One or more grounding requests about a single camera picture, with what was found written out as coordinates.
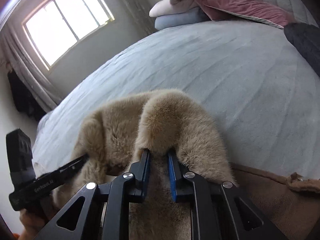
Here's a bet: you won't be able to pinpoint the brown coat with fur collar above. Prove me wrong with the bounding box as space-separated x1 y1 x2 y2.
18 88 320 240

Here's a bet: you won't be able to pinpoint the black quilted jacket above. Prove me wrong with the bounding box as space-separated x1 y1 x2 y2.
284 23 320 76

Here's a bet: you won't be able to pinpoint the light blue folded cloth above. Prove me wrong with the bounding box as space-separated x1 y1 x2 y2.
155 7 210 30

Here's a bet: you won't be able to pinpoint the dark hanging clothes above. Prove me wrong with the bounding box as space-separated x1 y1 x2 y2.
7 70 46 121

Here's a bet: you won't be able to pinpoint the light blue bed blanket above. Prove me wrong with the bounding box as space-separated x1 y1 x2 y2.
33 21 319 179

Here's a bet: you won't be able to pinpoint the bright window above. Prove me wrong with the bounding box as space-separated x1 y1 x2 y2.
23 0 115 71

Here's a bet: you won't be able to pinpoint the pink velvet quilt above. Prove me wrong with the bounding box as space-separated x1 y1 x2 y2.
194 0 295 29

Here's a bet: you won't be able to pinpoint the person's left hand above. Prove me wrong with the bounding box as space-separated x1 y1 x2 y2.
18 209 46 240

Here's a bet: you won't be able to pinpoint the pale pink folded cloth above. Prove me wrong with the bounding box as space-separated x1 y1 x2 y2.
149 0 199 17

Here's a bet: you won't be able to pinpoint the grey curtain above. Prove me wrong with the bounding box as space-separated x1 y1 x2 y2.
1 23 62 112

